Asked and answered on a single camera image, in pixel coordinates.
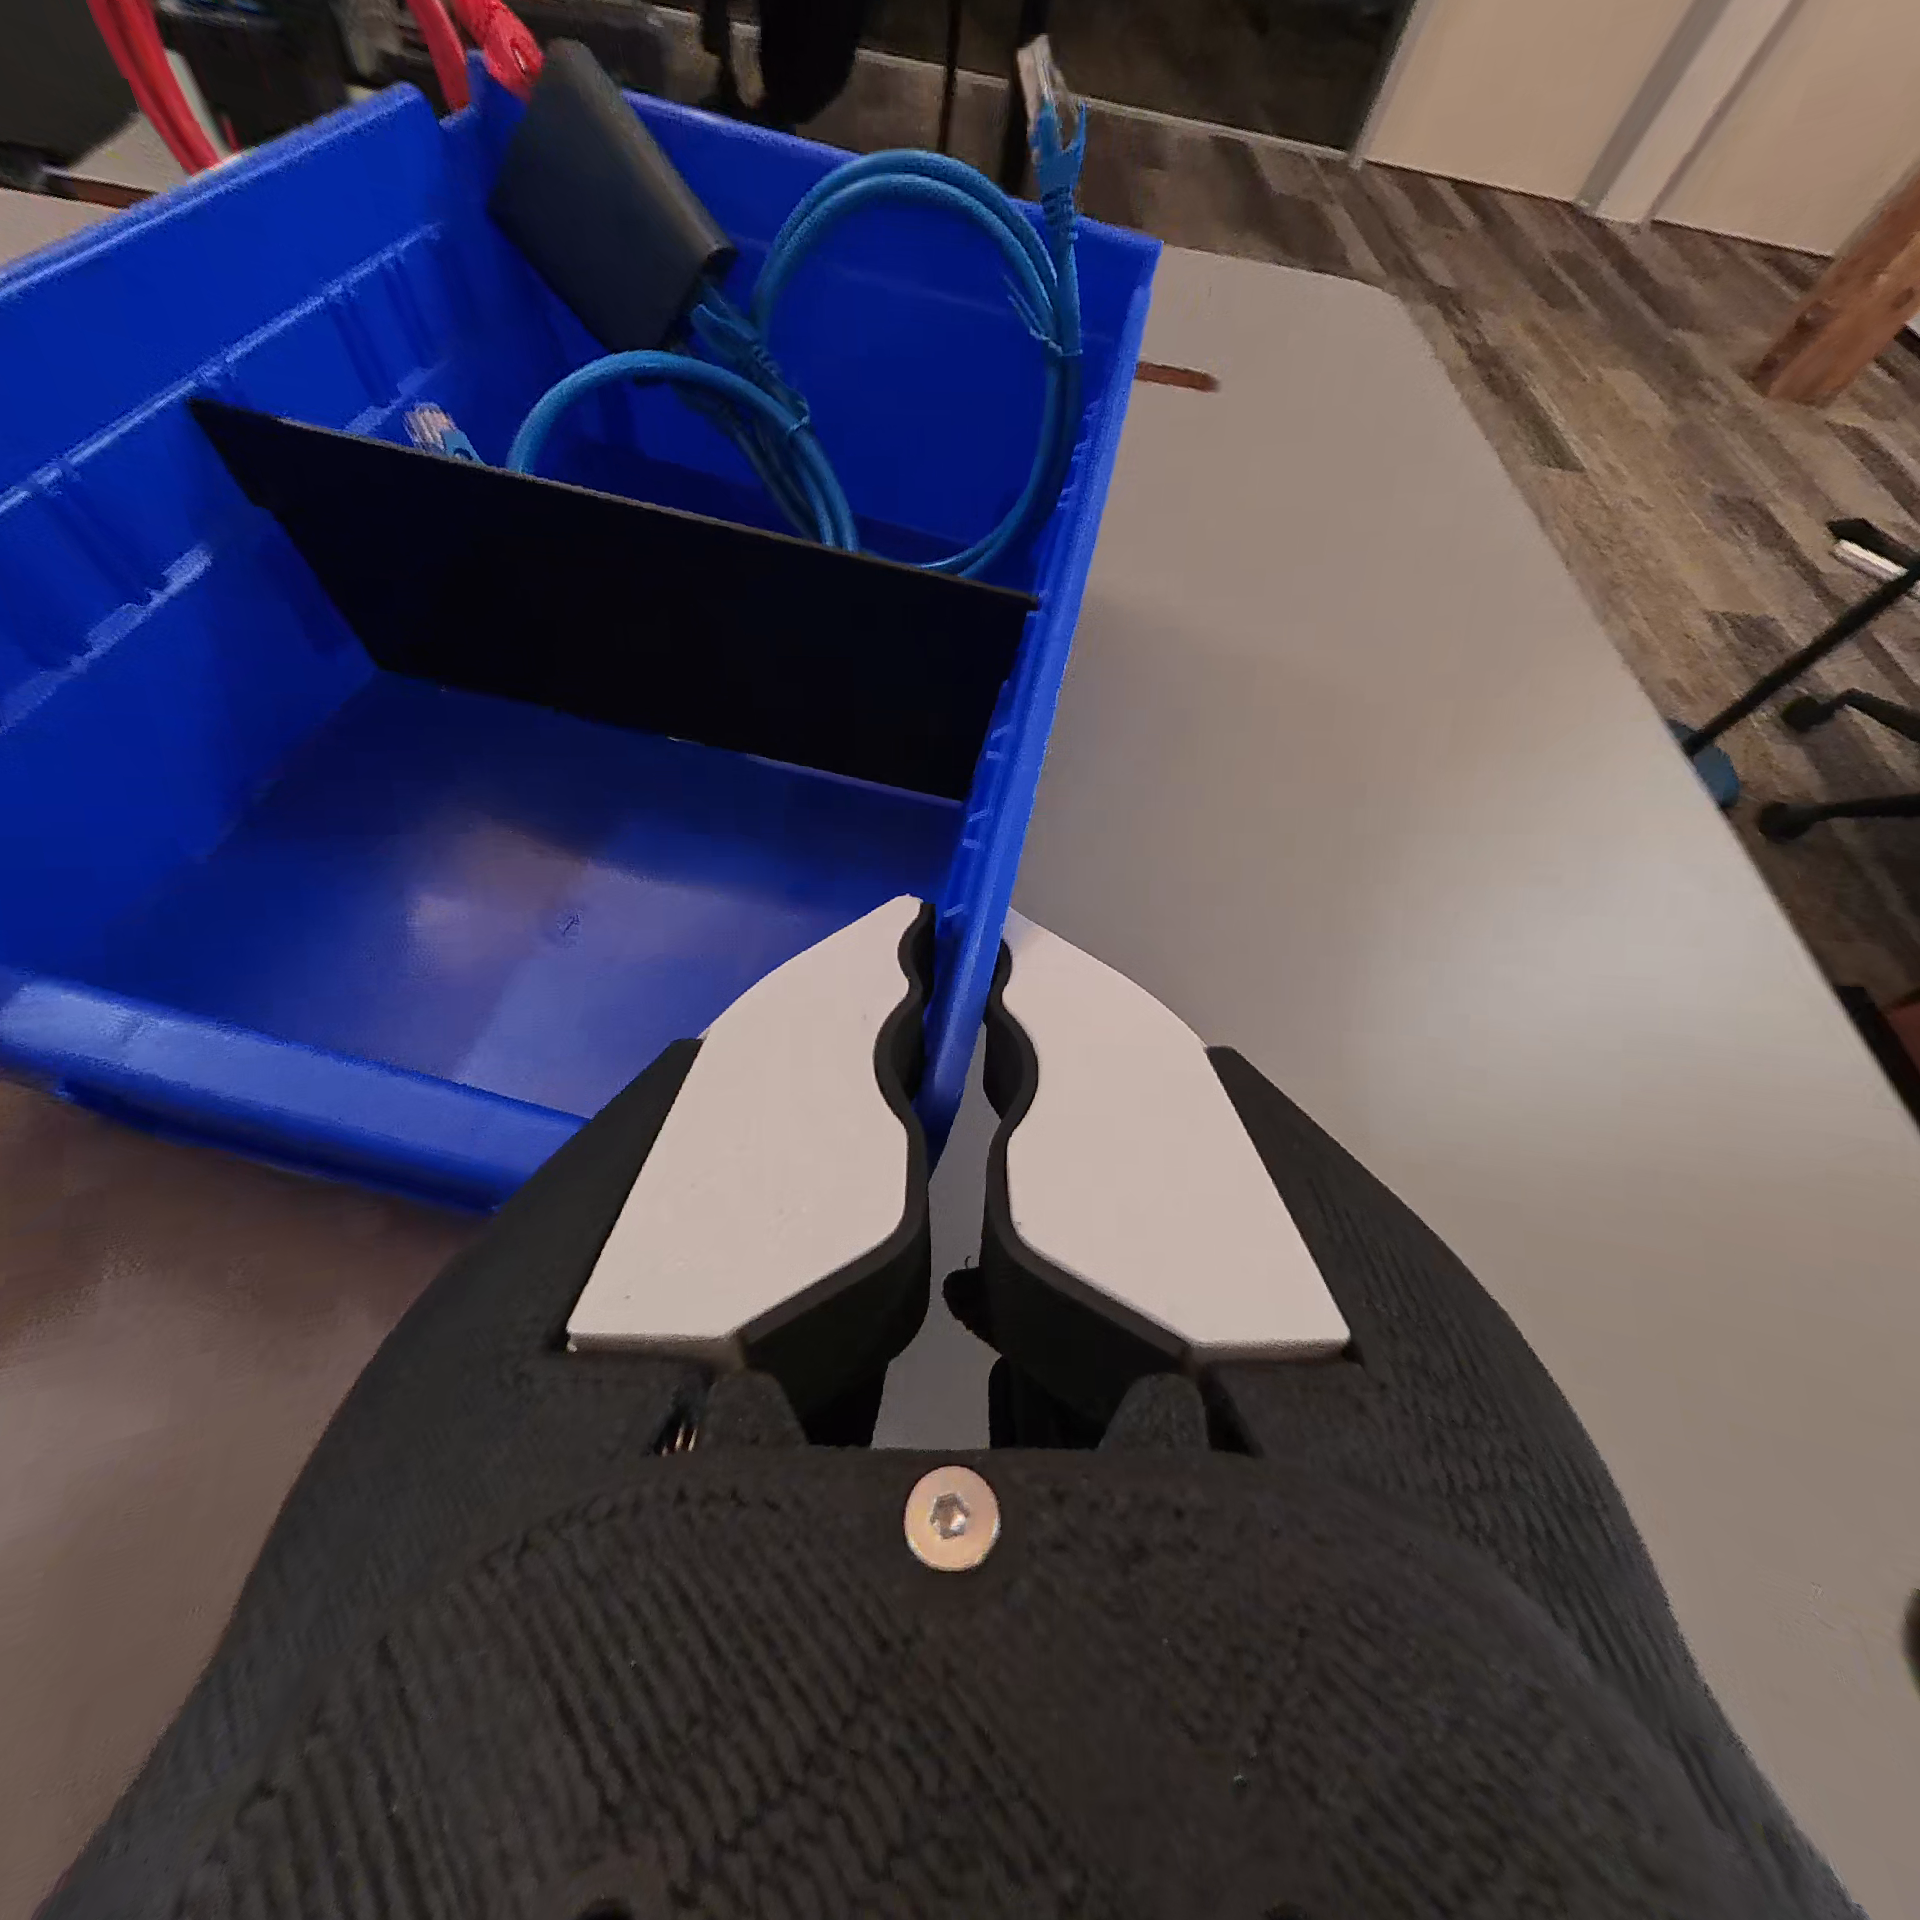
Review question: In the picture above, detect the black bin divider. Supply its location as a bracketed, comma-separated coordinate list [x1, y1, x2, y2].
[187, 397, 1040, 800]

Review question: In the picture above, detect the black ethernet adapter box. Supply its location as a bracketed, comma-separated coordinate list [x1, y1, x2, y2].
[491, 40, 741, 355]

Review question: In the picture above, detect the black office chair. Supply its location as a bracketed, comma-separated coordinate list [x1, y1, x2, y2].
[1671, 516, 1920, 841]

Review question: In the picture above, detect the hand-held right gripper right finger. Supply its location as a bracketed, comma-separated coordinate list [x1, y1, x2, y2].
[977, 907, 1355, 1450]

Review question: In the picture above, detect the blue plastic bin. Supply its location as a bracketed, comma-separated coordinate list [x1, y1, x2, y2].
[0, 60, 1164, 1209]

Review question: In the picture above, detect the wooden post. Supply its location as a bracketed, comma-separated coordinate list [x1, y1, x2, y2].
[1750, 157, 1920, 406]

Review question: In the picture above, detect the red ethernet cable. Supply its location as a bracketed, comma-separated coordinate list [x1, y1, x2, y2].
[83, 0, 543, 179]

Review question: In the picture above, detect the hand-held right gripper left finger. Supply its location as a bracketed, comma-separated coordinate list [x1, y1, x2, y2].
[565, 894, 933, 1450]

